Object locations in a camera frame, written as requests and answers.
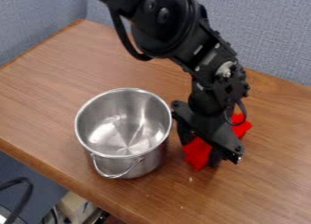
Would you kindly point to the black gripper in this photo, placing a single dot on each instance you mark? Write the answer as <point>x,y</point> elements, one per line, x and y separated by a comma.
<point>214,129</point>

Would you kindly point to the red plastic block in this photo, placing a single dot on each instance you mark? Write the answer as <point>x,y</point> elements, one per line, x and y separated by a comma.
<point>197,151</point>

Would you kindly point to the metal pot with handle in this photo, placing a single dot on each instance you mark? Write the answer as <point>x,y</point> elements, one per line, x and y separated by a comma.
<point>122,127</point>

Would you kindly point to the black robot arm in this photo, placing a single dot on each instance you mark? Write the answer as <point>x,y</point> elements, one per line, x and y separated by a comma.
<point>172,29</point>

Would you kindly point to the beige box under table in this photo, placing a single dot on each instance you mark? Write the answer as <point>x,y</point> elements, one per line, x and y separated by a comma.
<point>73,210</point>

